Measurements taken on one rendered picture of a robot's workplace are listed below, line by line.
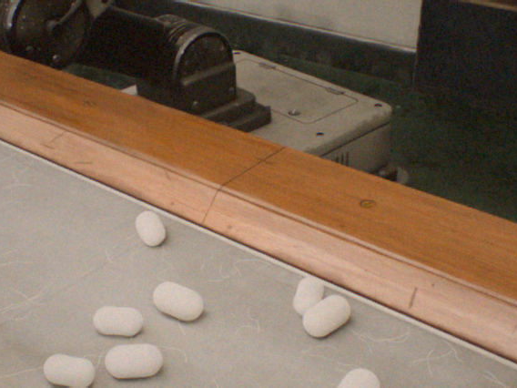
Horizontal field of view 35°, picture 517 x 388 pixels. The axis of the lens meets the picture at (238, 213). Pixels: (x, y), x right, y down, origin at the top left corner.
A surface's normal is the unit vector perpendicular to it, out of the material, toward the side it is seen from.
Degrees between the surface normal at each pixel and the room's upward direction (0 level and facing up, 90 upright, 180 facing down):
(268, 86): 0
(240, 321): 0
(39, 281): 0
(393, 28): 89
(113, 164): 45
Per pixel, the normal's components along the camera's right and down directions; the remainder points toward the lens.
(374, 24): -0.62, 0.43
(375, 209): -0.04, -0.85
